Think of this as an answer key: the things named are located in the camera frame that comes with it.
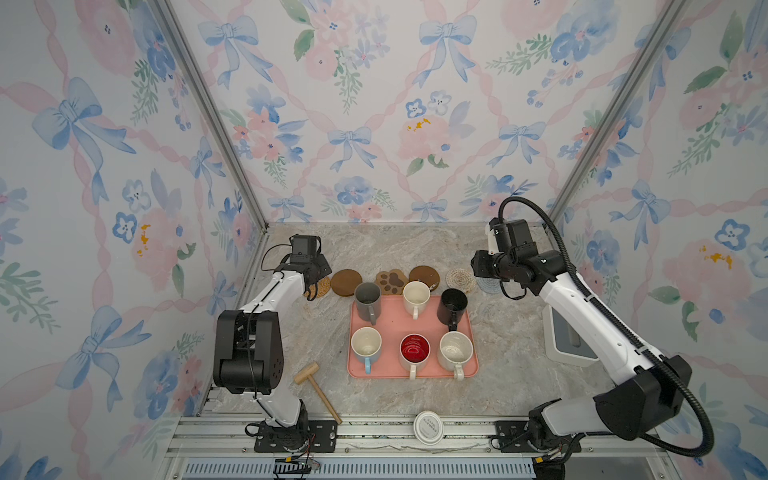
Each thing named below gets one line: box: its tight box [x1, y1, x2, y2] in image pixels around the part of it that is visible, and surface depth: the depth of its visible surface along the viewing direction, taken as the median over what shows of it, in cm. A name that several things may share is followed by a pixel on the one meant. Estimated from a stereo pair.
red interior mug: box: [399, 333, 431, 380], surface depth 83 cm
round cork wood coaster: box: [330, 269, 363, 297], surface depth 106 cm
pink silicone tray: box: [348, 296, 479, 379], surface depth 89 cm
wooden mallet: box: [294, 362, 342, 425], surface depth 83 cm
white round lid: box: [413, 410, 444, 446], surface depth 71 cm
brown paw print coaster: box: [374, 269, 409, 295], surface depth 105 cm
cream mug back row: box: [402, 280, 431, 320], surface depth 92 cm
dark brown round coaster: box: [408, 265, 440, 292], surface depth 106 cm
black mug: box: [437, 288, 468, 332], surface depth 92 cm
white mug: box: [437, 331, 474, 381], surface depth 83 cm
